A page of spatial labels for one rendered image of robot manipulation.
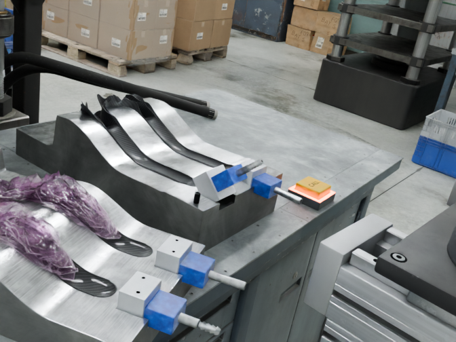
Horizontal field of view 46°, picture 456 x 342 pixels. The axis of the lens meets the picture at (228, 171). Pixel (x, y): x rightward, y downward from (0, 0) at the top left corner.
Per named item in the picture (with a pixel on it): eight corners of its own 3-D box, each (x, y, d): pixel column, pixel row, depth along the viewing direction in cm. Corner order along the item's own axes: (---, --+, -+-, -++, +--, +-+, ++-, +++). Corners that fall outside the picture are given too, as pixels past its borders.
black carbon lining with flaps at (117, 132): (239, 178, 106) (248, 134, 102) (188, 201, 94) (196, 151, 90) (117, 121, 123) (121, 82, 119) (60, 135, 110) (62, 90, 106)
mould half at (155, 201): (273, 212, 111) (288, 152, 105) (195, 257, 90) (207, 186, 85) (107, 131, 135) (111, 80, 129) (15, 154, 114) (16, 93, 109)
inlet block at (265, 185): (304, 210, 99) (311, 184, 97) (290, 218, 95) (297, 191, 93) (247, 183, 106) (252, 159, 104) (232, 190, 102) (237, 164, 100)
